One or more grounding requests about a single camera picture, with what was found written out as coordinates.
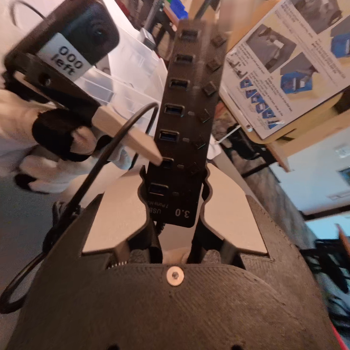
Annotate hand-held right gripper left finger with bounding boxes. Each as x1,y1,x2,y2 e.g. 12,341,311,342
81,166,149,256

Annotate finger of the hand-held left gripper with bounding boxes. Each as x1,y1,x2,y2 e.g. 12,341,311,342
92,105,164,167

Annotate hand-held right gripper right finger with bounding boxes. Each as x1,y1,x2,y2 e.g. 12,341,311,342
200,166,269,256

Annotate black cable orange plugs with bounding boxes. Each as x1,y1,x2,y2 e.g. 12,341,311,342
0,102,160,315

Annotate clear plastic bin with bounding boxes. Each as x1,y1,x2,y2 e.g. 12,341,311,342
79,0,168,132

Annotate black usb hub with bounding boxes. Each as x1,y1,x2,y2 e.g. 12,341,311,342
146,19,229,229

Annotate person's left hand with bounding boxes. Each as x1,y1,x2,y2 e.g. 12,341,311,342
0,90,129,193

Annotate small gray box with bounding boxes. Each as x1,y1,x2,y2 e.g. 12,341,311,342
141,29,157,48

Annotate plywood poster board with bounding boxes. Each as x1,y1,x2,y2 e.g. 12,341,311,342
219,0,350,173

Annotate blue plastic bin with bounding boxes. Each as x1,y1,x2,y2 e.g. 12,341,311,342
168,0,189,21

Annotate instruction poster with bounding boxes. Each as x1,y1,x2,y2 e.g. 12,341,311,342
221,0,350,140

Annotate white cable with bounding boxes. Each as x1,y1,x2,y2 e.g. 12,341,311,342
215,124,242,144

